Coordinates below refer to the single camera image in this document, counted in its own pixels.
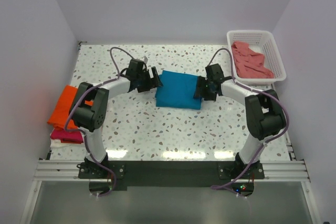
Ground aluminium rail frame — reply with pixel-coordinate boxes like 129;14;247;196
33;160;309;186

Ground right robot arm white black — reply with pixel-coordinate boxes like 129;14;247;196
194;64;288;180

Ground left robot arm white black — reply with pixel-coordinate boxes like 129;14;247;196
64;59;163;182

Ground orange folded t shirt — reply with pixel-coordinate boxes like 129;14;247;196
47;85;78;131

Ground blue t shirt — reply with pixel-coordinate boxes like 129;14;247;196
155;70;202;110

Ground magenta folded t shirt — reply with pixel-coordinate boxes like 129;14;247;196
50;129;83;144

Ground white plastic basket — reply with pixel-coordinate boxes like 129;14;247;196
227;30;287;86

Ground white folded t shirt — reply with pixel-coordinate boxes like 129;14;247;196
50;140;84;148

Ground salmon pink t shirt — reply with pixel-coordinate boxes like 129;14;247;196
231;41;275;79

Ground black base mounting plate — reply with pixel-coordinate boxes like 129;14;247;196
77;160;265;196

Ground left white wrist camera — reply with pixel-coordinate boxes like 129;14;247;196
142;56;148;64

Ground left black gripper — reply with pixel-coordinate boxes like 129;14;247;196
136;67;163;93

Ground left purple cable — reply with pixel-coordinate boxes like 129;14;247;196
64;47;142;197

